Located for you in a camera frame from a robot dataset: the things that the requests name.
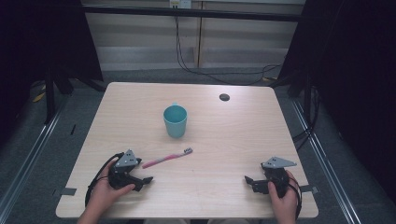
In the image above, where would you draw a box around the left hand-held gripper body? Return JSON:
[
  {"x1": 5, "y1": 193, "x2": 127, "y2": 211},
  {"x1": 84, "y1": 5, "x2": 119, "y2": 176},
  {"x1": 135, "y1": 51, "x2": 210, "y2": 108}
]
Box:
[{"x1": 107, "y1": 148, "x2": 143, "y2": 191}]

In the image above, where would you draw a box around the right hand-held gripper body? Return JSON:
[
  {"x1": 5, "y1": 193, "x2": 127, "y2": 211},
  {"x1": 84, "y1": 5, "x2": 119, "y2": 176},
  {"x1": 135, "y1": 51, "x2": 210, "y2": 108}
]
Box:
[{"x1": 261, "y1": 156, "x2": 298, "y2": 199}]

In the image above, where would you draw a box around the person's left hand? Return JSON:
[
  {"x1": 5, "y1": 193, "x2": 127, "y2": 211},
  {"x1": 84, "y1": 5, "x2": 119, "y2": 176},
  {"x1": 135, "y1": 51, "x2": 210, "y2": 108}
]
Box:
[{"x1": 89, "y1": 160, "x2": 136, "y2": 215}]

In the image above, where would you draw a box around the person's right hand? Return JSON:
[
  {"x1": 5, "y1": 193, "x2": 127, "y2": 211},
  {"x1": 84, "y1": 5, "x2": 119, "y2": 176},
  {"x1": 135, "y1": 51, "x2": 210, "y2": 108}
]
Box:
[{"x1": 267, "y1": 170, "x2": 301, "y2": 217}]

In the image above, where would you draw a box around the pink toothbrush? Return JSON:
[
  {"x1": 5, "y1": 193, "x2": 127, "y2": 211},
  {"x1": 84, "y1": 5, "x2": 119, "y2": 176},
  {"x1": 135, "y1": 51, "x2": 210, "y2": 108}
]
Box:
[{"x1": 141, "y1": 147, "x2": 194, "y2": 170}]

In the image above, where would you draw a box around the grey tape strip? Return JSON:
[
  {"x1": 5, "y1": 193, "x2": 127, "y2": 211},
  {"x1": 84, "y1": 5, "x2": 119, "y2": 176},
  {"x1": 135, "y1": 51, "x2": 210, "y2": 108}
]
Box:
[
  {"x1": 59, "y1": 187, "x2": 78, "y2": 197},
  {"x1": 300, "y1": 184, "x2": 319, "y2": 194}
]

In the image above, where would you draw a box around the teal plastic cup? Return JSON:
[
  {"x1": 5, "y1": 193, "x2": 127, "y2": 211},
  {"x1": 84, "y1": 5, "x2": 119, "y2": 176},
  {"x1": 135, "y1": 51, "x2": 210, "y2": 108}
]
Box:
[{"x1": 163, "y1": 102, "x2": 189, "y2": 139}]

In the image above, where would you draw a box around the yellow floor scrap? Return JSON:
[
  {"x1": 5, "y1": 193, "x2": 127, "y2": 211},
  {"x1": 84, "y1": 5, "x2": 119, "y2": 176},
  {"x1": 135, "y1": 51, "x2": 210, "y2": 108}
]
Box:
[{"x1": 32, "y1": 91, "x2": 47, "y2": 104}]

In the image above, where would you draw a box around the black curtain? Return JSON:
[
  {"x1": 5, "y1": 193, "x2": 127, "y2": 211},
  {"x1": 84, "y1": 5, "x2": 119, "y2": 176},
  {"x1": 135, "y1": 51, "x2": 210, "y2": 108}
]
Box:
[
  {"x1": 0, "y1": 0, "x2": 105, "y2": 147},
  {"x1": 275, "y1": 0, "x2": 396, "y2": 195}
]

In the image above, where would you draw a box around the black horizontal bar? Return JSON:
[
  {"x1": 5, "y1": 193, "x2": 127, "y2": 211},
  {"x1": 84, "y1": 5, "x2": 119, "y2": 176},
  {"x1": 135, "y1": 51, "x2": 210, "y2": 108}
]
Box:
[{"x1": 81, "y1": 5, "x2": 304, "y2": 23}]

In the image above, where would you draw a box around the right hand-held gripper cable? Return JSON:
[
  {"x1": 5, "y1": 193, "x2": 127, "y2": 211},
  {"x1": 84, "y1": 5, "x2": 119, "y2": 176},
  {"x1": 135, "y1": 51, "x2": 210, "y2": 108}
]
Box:
[{"x1": 287, "y1": 177, "x2": 304, "y2": 220}]

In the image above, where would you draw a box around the hand-held gripper cable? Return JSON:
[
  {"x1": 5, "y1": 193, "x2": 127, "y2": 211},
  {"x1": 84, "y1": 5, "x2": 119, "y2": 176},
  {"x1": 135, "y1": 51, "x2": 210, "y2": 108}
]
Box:
[
  {"x1": 84, "y1": 151, "x2": 125, "y2": 208},
  {"x1": 287, "y1": 177, "x2": 304, "y2": 220}
]

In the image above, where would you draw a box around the left hand-held gripper cable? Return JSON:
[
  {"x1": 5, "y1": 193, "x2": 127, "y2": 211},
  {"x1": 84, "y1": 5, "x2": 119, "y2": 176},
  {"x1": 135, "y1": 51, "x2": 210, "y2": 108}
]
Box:
[{"x1": 84, "y1": 151, "x2": 125, "y2": 208}]

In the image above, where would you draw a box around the metal floor rail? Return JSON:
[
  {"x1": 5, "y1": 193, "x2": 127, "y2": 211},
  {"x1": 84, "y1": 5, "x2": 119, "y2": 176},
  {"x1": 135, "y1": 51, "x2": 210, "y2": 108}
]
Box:
[
  {"x1": 290, "y1": 98, "x2": 362, "y2": 224},
  {"x1": 0, "y1": 101, "x2": 64, "y2": 217}
]

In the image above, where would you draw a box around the bundle of black floor cables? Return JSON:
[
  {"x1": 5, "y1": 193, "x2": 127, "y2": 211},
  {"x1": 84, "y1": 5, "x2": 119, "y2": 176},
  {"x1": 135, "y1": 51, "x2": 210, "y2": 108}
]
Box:
[{"x1": 291, "y1": 85, "x2": 322, "y2": 151}]

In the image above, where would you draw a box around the black wall cable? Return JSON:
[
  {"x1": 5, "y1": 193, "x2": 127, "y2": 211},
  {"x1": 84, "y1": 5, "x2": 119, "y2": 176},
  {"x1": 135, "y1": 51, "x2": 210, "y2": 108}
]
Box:
[{"x1": 174, "y1": 14, "x2": 283, "y2": 87}]

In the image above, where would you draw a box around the white wall socket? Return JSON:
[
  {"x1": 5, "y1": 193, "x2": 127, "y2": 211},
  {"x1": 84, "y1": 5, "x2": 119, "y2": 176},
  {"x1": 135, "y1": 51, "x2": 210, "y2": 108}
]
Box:
[{"x1": 168, "y1": 0, "x2": 192, "y2": 9}]

